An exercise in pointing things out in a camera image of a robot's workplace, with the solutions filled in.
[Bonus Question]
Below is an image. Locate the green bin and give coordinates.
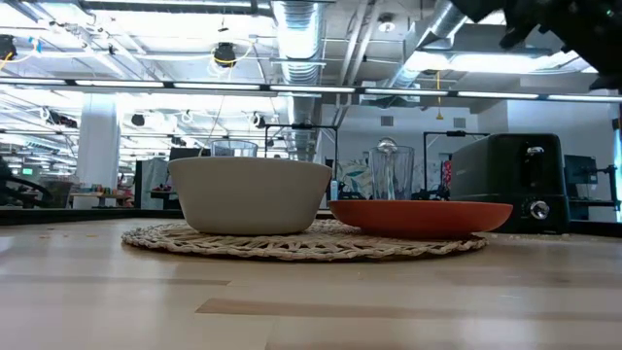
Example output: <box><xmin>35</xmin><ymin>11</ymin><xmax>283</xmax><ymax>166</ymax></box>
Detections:
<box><xmin>41</xmin><ymin>179</ymin><xmax>74</xmax><ymax>209</ymax></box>

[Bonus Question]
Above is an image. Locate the round woven placemat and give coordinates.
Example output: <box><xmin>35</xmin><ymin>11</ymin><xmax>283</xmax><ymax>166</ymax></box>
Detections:
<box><xmin>121</xmin><ymin>218</ymin><xmax>489</xmax><ymax>263</ymax></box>

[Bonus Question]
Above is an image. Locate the yellow hanging cord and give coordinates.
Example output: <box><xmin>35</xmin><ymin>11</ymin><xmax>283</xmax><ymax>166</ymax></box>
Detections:
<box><xmin>434</xmin><ymin>70</ymin><xmax>444</xmax><ymax>122</ymax></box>

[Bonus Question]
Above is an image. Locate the black ceiling dome camera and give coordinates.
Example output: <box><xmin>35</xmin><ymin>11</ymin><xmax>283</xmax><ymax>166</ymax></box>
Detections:
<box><xmin>213</xmin><ymin>42</ymin><xmax>238</xmax><ymax>68</ymax></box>
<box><xmin>0</xmin><ymin>33</ymin><xmax>17</xmax><ymax>62</ymax></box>

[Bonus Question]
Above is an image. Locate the silver ventilation duct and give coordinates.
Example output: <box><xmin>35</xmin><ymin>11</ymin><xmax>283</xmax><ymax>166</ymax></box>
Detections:
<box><xmin>269</xmin><ymin>0</ymin><xmax>328</xmax><ymax>161</ymax></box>
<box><xmin>386</xmin><ymin>0</ymin><xmax>487</xmax><ymax>106</ymax></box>

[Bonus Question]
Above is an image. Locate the teal patterned cloth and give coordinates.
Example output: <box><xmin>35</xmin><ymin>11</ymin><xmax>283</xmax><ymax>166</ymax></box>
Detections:
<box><xmin>337</xmin><ymin>159</ymin><xmax>373</xmax><ymax>200</ymax></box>

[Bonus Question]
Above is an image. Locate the black toaster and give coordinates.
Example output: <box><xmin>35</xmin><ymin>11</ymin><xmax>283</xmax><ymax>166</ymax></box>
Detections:
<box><xmin>449</xmin><ymin>131</ymin><xmax>572</xmax><ymax>234</ymax></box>

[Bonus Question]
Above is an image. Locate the clear plastic water bottle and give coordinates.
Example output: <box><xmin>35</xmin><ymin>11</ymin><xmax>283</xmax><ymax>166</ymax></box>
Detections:
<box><xmin>367</xmin><ymin>137</ymin><xmax>417</xmax><ymax>201</ymax></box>

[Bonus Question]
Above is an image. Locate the pale ceramic bowl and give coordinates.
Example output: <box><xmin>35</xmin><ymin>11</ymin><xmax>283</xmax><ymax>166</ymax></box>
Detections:
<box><xmin>167</xmin><ymin>155</ymin><xmax>333</xmax><ymax>237</ymax></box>

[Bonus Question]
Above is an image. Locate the black metal stand frame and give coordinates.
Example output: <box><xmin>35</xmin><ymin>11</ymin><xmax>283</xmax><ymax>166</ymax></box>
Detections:
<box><xmin>263</xmin><ymin>122</ymin><xmax>340</xmax><ymax>195</ymax></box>
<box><xmin>422</xmin><ymin>129</ymin><xmax>491</xmax><ymax>193</ymax></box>

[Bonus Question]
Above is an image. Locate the long ceiling light strip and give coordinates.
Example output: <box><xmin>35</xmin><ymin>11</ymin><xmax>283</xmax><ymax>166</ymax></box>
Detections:
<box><xmin>0</xmin><ymin>76</ymin><xmax>622</xmax><ymax>103</ymax></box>

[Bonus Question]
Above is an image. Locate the orange plate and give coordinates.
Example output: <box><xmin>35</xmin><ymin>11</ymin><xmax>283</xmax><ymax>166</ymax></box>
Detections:
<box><xmin>328</xmin><ymin>198</ymin><xmax>514</xmax><ymax>240</ymax></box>

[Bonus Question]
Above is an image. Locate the black monitor on arm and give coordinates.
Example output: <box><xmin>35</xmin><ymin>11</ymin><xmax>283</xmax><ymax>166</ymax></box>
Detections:
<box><xmin>563</xmin><ymin>154</ymin><xmax>621</xmax><ymax>208</ymax></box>

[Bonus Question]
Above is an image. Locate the clear drinking glass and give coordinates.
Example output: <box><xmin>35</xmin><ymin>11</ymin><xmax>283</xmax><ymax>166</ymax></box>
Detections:
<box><xmin>210</xmin><ymin>139</ymin><xmax>259</xmax><ymax>158</ymax></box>

